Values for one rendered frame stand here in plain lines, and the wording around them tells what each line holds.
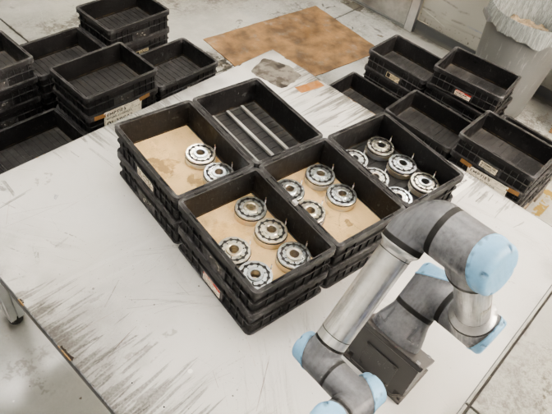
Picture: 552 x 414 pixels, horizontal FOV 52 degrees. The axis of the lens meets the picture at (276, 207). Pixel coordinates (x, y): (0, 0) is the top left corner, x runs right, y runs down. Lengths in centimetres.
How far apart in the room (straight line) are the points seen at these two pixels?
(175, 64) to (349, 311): 226
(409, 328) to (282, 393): 39
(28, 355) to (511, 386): 203
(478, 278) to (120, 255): 114
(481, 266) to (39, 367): 184
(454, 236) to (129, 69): 217
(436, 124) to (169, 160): 168
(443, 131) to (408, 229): 200
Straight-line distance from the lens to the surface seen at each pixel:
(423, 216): 116
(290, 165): 192
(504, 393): 273
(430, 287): 155
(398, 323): 156
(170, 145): 202
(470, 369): 183
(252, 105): 223
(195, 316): 172
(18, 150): 291
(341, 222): 184
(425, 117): 320
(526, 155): 304
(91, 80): 292
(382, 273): 120
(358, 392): 123
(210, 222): 177
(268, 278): 162
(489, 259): 112
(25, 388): 247
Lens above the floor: 216
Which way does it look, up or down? 47 degrees down
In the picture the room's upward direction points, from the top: 11 degrees clockwise
